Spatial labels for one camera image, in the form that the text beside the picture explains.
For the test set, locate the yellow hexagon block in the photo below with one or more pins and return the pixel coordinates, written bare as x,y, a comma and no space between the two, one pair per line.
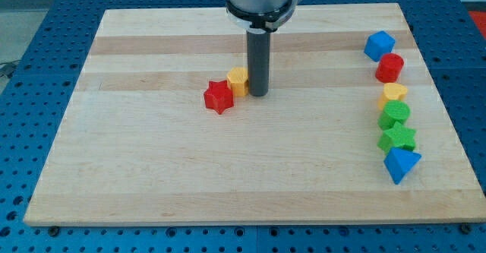
237,80

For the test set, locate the green star block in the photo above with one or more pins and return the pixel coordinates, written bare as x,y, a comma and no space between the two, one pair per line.
398,136

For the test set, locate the red cylinder block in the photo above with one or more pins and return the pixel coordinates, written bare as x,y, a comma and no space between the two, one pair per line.
389,68

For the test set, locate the wooden board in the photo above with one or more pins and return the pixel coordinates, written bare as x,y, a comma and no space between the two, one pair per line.
138,147

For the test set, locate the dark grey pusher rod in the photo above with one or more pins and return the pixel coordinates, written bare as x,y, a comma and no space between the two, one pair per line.
258,59

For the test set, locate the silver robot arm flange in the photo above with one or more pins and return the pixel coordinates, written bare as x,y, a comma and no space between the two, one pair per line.
260,16

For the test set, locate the yellow heart block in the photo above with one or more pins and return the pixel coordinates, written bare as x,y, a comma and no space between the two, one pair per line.
391,91

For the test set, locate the red star block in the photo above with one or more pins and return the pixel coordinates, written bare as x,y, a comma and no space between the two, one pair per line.
218,96

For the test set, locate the blue cube block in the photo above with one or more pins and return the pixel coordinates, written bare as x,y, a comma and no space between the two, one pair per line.
378,44

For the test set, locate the green cylinder block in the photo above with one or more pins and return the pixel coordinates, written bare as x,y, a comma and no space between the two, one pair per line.
393,111

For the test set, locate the blue triangle block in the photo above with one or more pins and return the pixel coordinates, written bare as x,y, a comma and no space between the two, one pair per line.
399,162

